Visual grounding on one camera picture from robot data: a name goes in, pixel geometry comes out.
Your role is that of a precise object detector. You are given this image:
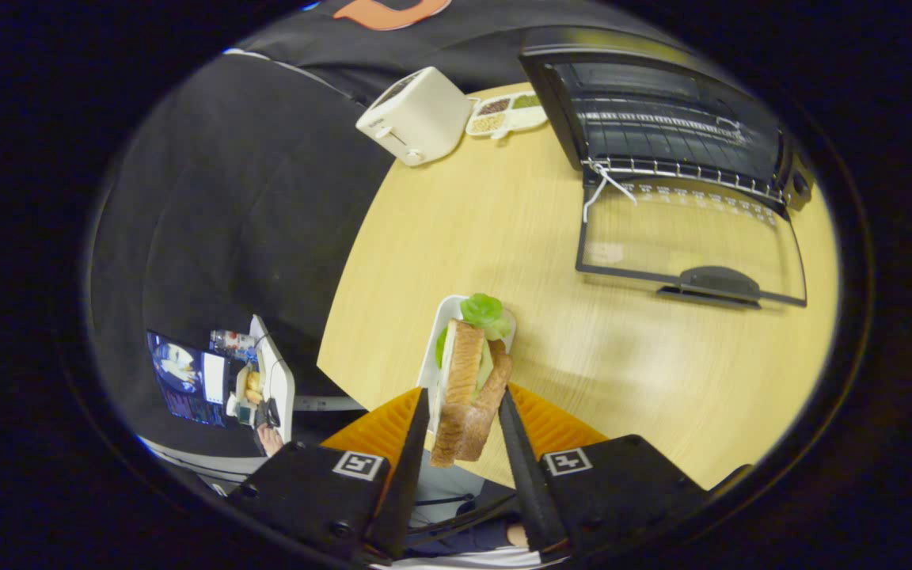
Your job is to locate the clear plastic bottle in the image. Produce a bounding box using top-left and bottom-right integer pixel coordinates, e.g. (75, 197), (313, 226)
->
(211, 329), (257, 354)

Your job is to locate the divided plate with grains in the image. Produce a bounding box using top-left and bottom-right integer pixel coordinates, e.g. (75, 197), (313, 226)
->
(465, 91), (549, 141)

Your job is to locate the black toaster oven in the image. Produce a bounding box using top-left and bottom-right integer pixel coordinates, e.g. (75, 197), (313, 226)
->
(518, 28), (815, 310)

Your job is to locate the white pop-up toaster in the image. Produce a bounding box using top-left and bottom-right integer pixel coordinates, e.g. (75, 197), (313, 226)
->
(355, 66), (474, 167)

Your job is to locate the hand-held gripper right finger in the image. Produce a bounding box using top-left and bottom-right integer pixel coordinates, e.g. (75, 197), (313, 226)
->
(497, 383), (754, 555)

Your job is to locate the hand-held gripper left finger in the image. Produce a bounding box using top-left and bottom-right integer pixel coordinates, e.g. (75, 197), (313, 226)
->
(226, 386), (431, 564)

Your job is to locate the person's clothing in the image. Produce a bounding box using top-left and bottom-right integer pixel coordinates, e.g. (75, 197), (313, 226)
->
(381, 463), (552, 570)

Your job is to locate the white rectangular dish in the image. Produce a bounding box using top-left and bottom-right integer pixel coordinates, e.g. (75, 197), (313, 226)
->
(416, 294), (517, 432)

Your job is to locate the toast sandwich with lettuce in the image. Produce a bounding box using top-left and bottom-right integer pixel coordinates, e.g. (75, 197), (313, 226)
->
(429, 293), (517, 468)

